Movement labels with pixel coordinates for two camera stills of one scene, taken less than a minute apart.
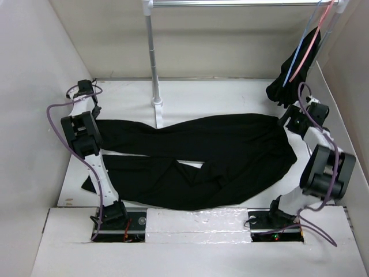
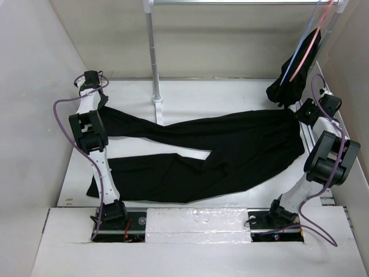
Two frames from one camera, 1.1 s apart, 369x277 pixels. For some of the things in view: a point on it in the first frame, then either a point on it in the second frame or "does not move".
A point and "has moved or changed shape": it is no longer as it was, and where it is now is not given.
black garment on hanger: (289, 93) does not move
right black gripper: (292, 111) to (308, 103)
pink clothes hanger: (313, 38) does not move
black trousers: (241, 155) has moved or changed shape
